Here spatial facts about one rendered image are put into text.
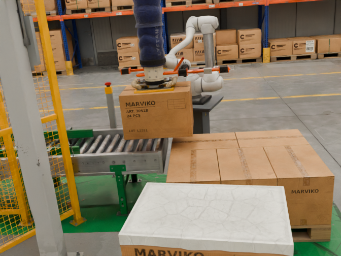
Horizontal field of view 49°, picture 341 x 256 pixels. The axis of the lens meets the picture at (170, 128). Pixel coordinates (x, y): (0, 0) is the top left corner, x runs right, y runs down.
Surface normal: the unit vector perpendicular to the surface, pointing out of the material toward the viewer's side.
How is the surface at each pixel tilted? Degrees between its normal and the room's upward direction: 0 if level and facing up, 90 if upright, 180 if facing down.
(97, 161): 90
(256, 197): 0
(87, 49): 90
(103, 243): 0
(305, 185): 90
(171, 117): 90
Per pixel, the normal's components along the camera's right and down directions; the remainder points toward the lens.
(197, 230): -0.07, -0.94
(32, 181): -0.06, 0.33
